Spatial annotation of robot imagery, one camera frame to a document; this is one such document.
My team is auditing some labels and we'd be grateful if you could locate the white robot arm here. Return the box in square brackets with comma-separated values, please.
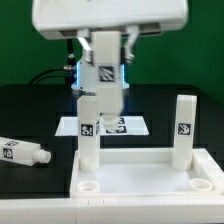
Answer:
[32, 0, 188, 101]

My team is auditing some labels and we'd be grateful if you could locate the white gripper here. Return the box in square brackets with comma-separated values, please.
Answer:
[32, 0, 188, 64]

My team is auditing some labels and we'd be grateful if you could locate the white desk top tray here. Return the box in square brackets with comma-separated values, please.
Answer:
[70, 148, 224, 198]

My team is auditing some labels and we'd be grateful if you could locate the white front fence bar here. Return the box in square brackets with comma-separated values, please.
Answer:
[0, 197, 224, 224]

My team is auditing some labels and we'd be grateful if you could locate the black cable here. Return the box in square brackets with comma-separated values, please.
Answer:
[29, 65, 78, 85]

